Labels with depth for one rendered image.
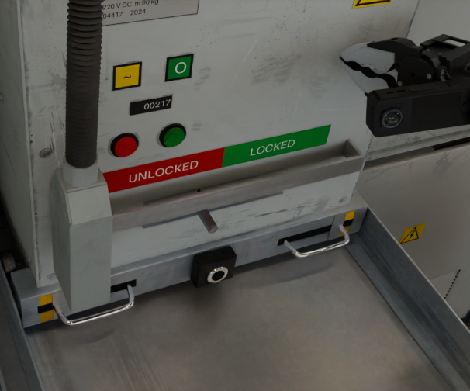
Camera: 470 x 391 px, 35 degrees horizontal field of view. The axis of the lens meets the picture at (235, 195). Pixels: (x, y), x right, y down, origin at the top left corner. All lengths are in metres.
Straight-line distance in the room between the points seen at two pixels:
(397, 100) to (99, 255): 0.35
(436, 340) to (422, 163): 0.50
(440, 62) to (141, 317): 0.53
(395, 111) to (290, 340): 0.42
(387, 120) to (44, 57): 0.35
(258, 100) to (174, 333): 0.35
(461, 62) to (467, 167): 0.81
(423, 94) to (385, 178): 0.72
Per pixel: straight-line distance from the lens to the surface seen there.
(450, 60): 0.84
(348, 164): 1.03
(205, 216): 0.96
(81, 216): 0.76
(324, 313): 1.12
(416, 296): 1.15
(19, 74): 0.78
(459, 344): 1.11
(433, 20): 1.29
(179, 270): 1.06
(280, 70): 0.90
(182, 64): 0.83
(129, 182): 0.91
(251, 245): 1.09
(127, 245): 0.99
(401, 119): 0.80
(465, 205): 1.77
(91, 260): 0.81
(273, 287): 1.13
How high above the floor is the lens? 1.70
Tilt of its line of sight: 43 degrees down
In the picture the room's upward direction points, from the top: 11 degrees clockwise
